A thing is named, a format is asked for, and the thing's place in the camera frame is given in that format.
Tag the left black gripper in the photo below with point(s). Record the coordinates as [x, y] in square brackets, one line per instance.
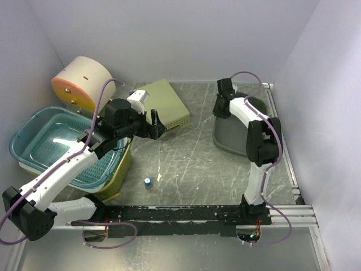
[150, 131]

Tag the pale green perforated basket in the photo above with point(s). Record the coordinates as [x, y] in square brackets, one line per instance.
[171, 110]

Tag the dark grey basin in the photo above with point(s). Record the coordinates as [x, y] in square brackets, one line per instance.
[231, 135]

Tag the large olive green container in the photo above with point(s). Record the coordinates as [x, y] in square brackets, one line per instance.
[114, 185]

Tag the white perforated basket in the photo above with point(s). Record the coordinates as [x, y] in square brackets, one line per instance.
[37, 172]

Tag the teal transparent basin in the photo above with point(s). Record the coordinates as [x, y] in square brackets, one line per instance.
[49, 134]

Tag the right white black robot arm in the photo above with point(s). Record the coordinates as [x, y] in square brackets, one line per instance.
[263, 149]

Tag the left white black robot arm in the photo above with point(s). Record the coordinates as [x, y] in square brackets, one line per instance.
[32, 208]

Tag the small blue capped bottle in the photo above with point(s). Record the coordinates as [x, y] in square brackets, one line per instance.
[148, 183]

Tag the yellow wooden stick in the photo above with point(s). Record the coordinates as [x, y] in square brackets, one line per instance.
[113, 197]

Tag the cream cylinder with orange face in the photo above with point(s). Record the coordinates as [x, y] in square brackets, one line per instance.
[80, 82]

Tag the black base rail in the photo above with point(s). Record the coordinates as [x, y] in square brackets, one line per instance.
[179, 220]

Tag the aluminium frame rail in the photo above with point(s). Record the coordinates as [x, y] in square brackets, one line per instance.
[309, 221]

